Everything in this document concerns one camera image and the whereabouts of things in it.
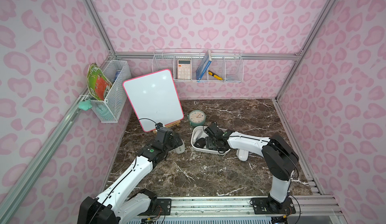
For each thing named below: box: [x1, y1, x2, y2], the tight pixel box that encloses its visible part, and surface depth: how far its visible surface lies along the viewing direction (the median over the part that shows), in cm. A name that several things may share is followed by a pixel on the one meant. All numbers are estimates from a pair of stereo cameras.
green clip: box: [78, 99, 93, 111], surface depth 64 cm
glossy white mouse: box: [236, 148, 249, 162], surface depth 91 cm
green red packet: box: [86, 63, 113, 101], surface depth 75 cm
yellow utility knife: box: [208, 70, 224, 81], surface depth 100 cm
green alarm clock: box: [188, 109, 207, 127], surface depth 108 cm
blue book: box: [196, 49, 213, 80], surface depth 90 cm
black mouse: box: [193, 137, 207, 149], surface depth 95 cm
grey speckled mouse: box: [175, 138, 185, 154], surface depth 92 cm
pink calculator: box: [177, 59, 192, 80], surface depth 97 cm
